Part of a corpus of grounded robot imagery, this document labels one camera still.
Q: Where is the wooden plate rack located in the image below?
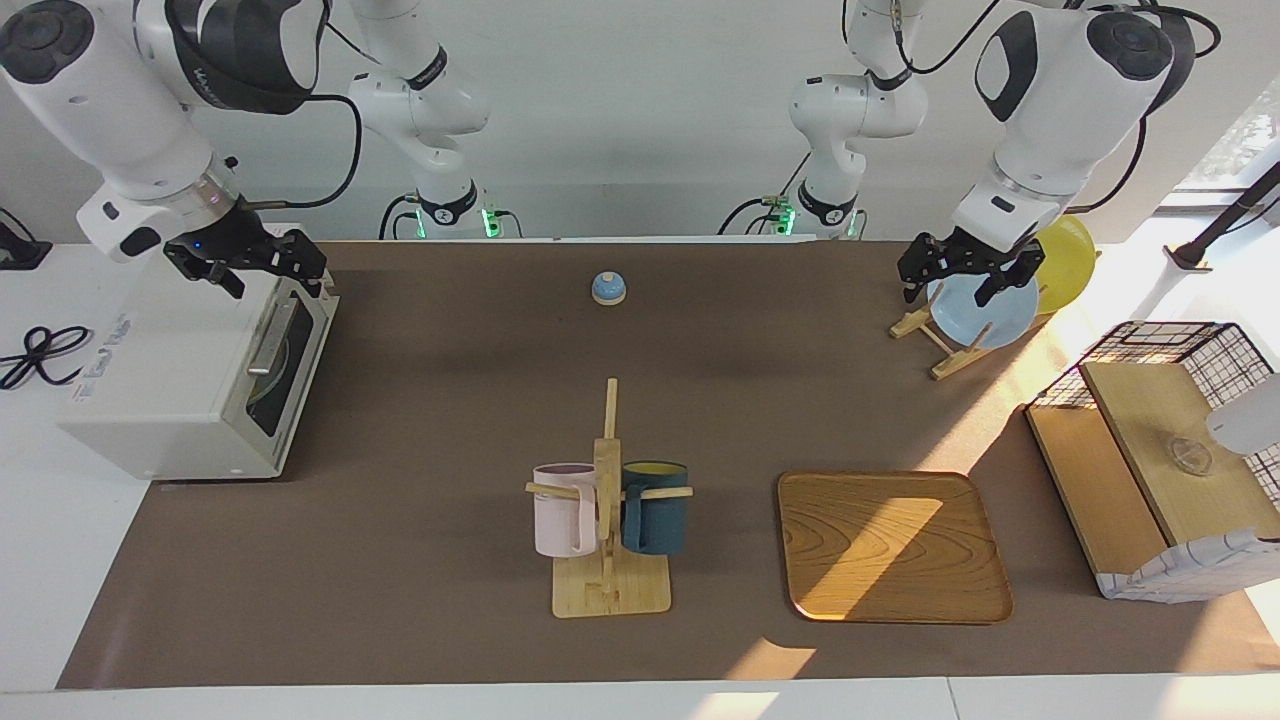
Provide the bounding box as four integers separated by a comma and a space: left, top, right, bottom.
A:
889, 300, 1051, 381

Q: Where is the narrow wooden shelf board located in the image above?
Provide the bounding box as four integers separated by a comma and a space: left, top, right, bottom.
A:
1025, 405, 1171, 576

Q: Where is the yellow plate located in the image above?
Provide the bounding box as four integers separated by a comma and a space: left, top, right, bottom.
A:
1030, 214, 1098, 316

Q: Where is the black right base cable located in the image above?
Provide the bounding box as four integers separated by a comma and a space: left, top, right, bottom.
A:
378, 190, 423, 241

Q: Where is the white toaster oven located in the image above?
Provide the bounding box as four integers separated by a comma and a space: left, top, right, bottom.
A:
57, 245, 341, 483

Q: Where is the wide wooden lid board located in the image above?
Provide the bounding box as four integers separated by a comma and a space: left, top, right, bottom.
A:
1080, 360, 1280, 546

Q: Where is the white rounded cylinder object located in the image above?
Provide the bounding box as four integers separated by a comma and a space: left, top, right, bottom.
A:
1205, 372, 1280, 457

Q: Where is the pink mug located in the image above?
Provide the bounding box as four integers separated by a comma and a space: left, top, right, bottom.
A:
532, 463, 601, 559

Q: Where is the wooden mug rack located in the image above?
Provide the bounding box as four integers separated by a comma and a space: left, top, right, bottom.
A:
525, 377, 694, 619

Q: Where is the light blue plate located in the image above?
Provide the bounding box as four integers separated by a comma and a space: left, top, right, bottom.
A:
925, 270, 1041, 351

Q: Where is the dark teal mug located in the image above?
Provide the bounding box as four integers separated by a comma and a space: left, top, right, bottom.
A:
620, 460, 691, 556

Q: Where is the black left base cable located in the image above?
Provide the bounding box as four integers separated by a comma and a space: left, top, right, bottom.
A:
718, 150, 813, 236

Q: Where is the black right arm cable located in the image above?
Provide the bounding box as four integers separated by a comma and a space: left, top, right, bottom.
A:
235, 20, 386, 211

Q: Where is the black base cable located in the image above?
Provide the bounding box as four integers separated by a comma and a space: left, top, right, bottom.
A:
378, 190, 423, 241
718, 150, 813, 236

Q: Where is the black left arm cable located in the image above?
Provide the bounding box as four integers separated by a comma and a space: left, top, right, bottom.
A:
1075, 0, 1223, 216

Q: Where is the brown table mat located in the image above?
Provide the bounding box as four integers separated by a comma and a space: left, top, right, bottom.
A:
57, 238, 1280, 691

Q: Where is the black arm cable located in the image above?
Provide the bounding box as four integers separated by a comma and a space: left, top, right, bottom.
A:
235, 20, 386, 211
1075, 0, 1223, 216

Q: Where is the black coiled cable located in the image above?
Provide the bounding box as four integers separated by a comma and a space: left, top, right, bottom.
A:
0, 325, 96, 391

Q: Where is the wooden serving tray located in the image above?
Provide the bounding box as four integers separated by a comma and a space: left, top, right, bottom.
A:
777, 471, 1015, 626

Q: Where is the wire basket with checked liner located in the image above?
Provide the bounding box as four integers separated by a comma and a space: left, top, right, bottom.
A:
1025, 320, 1280, 603

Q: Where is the black stand pole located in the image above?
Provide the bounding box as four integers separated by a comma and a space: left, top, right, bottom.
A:
1163, 160, 1280, 273

